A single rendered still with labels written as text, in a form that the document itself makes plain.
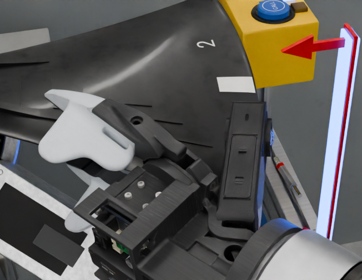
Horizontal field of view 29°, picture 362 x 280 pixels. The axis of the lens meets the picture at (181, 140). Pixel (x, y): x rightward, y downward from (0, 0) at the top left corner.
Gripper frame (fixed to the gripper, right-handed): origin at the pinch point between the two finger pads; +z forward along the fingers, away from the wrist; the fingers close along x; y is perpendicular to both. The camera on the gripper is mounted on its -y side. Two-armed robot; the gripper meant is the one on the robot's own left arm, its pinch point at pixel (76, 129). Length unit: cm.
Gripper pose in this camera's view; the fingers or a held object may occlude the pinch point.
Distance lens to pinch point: 53.9
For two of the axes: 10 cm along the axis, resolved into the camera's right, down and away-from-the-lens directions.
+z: -7.5, -4.0, 5.3
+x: 1.1, 7.2, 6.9
